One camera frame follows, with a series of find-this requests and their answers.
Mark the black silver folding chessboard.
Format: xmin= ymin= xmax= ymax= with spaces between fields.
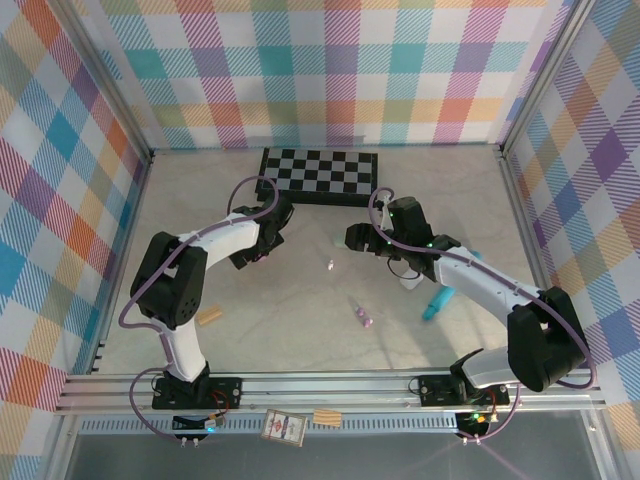
xmin=253 ymin=147 xmax=379 ymax=207

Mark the playing card box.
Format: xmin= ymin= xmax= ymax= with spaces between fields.
xmin=260 ymin=408 xmax=307 ymax=446

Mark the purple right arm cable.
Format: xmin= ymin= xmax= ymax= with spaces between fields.
xmin=368 ymin=187 xmax=599 ymax=445

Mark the perforated metal cable tray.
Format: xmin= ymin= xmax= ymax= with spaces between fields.
xmin=77 ymin=417 xmax=461 ymax=436

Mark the aluminium frame side rail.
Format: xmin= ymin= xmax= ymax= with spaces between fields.
xmin=497 ymin=147 xmax=581 ymax=361

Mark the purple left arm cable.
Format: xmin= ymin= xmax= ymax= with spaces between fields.
xmin=119 ymin=177 xmax=281 ymax=445

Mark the aluminium frame post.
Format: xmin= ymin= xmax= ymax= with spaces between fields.
xmin=497 ymin=0 xmax=601 ymax=159
xmin=57 ymin=0 xmax=154 ymax=174

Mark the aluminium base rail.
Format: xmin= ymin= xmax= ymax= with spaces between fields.
xmin=54 ymin=369 xmax=606 ymax=416

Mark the turquoise plastic tube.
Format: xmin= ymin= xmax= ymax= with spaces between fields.
xmin=422 ymin=287 xmax=456 ymax=321

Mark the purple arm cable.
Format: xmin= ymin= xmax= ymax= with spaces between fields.
xmin=119 ymin=177 xmax=281 ymax=445
xmin=368 ymin=187 xmax=599 ymax=445

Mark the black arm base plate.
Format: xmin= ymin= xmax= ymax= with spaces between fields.
xmin=417 ymin=373 xmax=511 ymax=407
xmin=152 ymin=377 xmax=244 ymax=409

